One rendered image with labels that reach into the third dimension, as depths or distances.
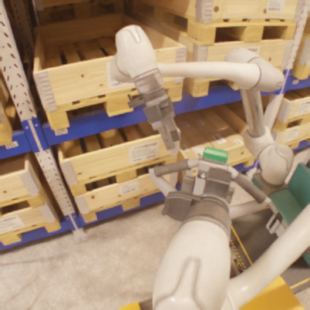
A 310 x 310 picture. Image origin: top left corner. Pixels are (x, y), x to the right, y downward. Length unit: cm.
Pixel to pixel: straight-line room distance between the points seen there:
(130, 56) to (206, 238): 55
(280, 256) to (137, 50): 63
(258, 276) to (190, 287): 24
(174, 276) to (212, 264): 5
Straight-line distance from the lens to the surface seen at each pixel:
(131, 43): 73
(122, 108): 137
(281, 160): 142
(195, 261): 33
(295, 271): 194
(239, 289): 52
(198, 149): 221
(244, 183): 80
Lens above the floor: 191
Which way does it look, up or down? 42 degrees down
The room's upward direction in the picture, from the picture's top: 1 degrees counter-clockwise
